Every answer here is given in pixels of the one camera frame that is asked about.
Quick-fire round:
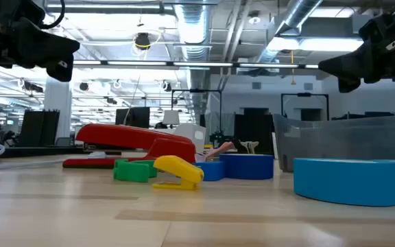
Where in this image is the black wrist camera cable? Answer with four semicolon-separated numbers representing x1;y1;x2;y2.
39;0;67;30

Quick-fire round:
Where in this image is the white power cable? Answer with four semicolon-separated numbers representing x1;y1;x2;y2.
0;125;106;172

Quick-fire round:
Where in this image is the white lampshade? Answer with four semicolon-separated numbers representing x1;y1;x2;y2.
163;110;180;125

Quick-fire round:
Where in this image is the black partition panel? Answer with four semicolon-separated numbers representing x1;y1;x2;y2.
19;109;60;148

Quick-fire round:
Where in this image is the silver ventilation duct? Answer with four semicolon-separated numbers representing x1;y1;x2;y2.
257;0;324;64
173;0;213;114

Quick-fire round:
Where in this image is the black aluminium table frame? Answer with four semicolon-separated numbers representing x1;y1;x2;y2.
0;146;85;158

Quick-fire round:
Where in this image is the dark blue tape roll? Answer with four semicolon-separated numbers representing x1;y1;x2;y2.
219;153;275;180

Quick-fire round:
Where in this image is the red stapler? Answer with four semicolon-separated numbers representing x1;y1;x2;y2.
62;123;197;169

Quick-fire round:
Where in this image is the long ceiling light strip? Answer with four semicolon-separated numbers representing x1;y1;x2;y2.
73;60;320;69

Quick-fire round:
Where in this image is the black stand frame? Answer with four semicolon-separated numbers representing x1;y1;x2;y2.
280;92;330;121
171;88;223;145

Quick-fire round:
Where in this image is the yellow staple remover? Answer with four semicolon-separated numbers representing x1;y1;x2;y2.
152;154;205;191

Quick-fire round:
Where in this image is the pink staple remover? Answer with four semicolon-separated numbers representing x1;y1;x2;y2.
204;141;235;162

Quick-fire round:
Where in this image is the white plastic bin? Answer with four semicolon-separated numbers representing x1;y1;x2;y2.
175;122;208;156

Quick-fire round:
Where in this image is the white building column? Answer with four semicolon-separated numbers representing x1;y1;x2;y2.
43;77;72;145

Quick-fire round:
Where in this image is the pale translucent staple remover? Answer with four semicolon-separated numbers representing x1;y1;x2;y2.
194;152;219;163

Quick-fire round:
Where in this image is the black ceiling camera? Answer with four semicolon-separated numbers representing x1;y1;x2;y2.
134;32;152;51

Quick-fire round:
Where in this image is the black background monitor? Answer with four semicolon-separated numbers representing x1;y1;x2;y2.
115;106;150;128

